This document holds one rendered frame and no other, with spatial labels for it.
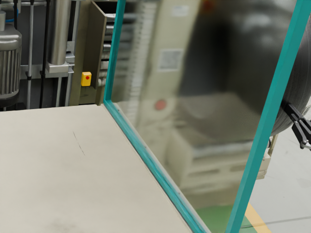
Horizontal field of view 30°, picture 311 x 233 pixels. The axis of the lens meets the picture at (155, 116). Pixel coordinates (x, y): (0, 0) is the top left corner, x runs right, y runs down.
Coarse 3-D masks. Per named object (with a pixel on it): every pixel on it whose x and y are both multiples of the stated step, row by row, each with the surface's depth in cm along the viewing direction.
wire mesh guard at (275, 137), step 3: (276, 135) 281; (270, 138) 282; (273, 138) 282; (276, 138) 282; (273, 141) 283; (273, 144) 283; (270, 147) 285; (273, 147) 285; (270, 150) 285; (267, 153) 287; (270, 153) 286; (270, 156) 287; (258, 177) 292; (261, 177) 293
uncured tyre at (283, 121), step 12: (300, 48) 174; (300, 60) 175; (300, 72) 176; (288, 84) 175; (300, 84) 177; (288, 96) 177; (300, 96) 180; (300, 108) 183; (276, 120) 183; (288, 120) 186; (276, 132) 192
